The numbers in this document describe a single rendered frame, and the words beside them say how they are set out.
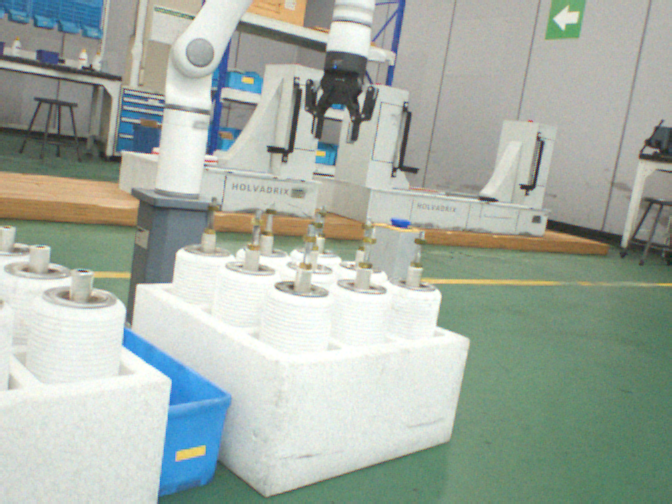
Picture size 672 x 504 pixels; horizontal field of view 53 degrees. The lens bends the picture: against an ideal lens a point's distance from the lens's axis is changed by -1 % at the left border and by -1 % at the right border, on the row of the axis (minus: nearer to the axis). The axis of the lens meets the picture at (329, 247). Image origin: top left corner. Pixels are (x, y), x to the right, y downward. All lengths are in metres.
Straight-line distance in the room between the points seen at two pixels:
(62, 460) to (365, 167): 3.04
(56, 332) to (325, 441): 0.40
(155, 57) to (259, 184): 4.30
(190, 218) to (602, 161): 5.47
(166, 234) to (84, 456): 0.71
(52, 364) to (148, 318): 0.40
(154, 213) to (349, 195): 2.41
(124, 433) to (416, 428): 0.50
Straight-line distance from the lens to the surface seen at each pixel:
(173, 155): 1.38
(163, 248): 1.37
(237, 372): 0.92
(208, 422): 0.88
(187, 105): 1.38
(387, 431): 1.04
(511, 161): 4.55
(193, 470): 0.90
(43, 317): 0.73
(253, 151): 3.33
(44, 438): 0.71
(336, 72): 1.23
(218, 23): 1.38
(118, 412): 0.74
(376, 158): 3.62
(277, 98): 3.38
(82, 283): 0.74
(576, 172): 6.70
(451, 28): 8.16
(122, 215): 2.87
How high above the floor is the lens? 0.45
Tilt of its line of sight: 8 degrees down
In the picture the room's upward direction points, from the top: 9 degrees clockwise
